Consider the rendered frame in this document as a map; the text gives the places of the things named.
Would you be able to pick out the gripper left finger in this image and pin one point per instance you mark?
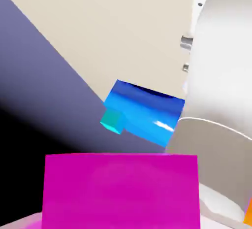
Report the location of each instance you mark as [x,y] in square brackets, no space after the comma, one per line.
[31,223]

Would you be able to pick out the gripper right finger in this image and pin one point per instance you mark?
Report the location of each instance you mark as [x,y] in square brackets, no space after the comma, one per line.
[218,224]

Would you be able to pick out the small magenta cube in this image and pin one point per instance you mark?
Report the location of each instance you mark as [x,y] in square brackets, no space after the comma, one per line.
[120,191]

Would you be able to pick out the small cyan cube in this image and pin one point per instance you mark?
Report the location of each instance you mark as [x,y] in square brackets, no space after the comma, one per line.
[112,121]

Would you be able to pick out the large orange box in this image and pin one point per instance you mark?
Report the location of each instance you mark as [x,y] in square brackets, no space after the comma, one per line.
[248,214]

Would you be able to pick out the large blue box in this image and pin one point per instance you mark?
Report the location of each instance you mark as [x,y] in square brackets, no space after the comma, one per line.
[145,112]

